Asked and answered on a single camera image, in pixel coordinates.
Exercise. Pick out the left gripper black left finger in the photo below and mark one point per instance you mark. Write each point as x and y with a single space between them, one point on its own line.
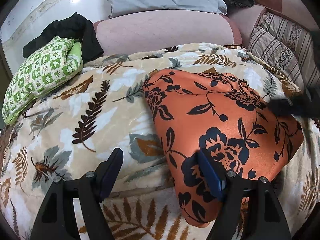
56 217

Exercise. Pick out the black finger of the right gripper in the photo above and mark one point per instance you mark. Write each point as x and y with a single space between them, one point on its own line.
299 106

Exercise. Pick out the orange black floral garment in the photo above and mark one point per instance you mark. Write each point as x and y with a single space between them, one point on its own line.
222 114

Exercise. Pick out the striped beige cushion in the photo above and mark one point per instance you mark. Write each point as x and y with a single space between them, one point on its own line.
287 46

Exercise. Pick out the beige leaf print blanket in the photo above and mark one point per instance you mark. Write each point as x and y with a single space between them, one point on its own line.
103 107

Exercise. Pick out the green white patterned pillow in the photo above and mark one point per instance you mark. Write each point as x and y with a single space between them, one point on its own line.
43 71

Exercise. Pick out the black garment on pillow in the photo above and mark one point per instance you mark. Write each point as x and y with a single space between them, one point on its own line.
76 27

